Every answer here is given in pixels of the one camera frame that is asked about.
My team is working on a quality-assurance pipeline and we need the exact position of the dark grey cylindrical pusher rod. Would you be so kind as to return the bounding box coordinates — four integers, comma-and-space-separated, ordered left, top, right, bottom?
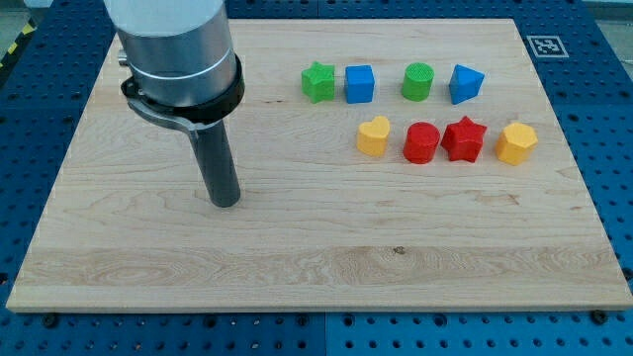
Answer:
190, 121, 240, 208

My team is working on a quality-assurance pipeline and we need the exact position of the black flange with metal bracket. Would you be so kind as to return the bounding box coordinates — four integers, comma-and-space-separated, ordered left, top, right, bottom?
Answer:
119, 47, 245, 138

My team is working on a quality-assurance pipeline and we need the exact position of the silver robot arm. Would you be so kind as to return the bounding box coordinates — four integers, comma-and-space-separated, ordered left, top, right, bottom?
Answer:
105, 0, 245, 208

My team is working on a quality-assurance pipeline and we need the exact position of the green star block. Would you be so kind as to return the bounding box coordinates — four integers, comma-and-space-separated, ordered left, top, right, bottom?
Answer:
302, 61, 335, 104

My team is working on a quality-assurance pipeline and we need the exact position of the red star block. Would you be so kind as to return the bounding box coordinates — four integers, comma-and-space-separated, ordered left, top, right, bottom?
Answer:
440, 116, 488, 163

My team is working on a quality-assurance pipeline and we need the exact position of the yellow heart block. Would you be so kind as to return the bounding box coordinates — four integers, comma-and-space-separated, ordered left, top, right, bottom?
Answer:
356, 116, 391, 157

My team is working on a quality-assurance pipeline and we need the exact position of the blue cube block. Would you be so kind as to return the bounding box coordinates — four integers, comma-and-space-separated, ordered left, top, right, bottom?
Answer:
345, 65, 375, 104

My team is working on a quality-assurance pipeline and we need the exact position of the wooden board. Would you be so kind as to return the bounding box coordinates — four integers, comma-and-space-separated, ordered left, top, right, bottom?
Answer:
7, 19, 632, 313

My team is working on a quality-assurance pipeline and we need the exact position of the red cylinder block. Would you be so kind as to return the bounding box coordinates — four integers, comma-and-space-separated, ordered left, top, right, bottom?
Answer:
403, 122, 440, 164

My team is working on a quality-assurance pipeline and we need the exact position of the green cylinder block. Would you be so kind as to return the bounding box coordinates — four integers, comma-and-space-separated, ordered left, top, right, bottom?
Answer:
402, 62, 434, 102

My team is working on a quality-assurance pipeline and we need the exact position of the black bolt front left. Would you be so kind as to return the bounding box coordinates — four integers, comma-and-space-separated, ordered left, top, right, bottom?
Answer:
41, 313, 59, 329

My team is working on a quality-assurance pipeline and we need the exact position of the black bolt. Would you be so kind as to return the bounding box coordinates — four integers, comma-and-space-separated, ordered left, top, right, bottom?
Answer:
590, 310, 609, 325
41, 313, 59, 329

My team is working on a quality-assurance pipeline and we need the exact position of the blue triangular prism block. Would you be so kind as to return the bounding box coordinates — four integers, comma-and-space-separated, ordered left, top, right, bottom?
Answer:
449, 64, 485, 105

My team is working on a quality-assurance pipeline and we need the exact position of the yellow hexagon block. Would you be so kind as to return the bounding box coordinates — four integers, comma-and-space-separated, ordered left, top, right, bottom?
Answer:
495, 123, 538, 165

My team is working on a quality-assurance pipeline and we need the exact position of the white fiducial marker tag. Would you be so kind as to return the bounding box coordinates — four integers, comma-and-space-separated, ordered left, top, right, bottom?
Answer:
526, 35, 569, 58

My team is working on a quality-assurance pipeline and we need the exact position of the black bolt front right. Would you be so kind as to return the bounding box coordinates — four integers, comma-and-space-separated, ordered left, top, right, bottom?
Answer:
590, 310, 609, 325

